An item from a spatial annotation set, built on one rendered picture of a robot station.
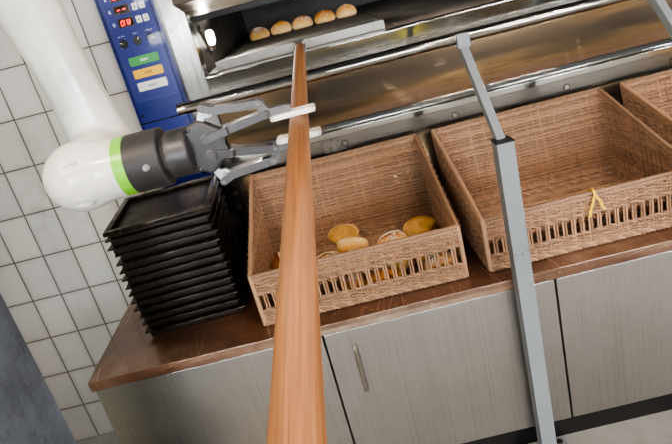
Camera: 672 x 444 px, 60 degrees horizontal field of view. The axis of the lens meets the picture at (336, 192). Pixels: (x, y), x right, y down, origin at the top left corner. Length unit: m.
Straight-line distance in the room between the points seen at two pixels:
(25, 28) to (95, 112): 0.16
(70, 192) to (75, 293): 1.29
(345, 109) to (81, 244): 0.98
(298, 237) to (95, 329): 1.82
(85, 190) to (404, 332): 0.90
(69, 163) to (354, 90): 1.10
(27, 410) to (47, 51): 0.64
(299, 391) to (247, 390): 1.30
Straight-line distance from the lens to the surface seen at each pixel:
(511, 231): 1.41
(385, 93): 1.85
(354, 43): 1.83
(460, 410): 1.72
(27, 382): 1.26
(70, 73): 1.05
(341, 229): 1.82
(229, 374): 1.59
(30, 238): 2.17
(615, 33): 2.06
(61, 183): 0.95
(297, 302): 0.39
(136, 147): 0.91
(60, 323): 2.29
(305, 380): 0.33
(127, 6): 1.85
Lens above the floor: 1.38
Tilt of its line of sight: 20 degrees down
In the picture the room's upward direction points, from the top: 15 degrees counter-clockwise
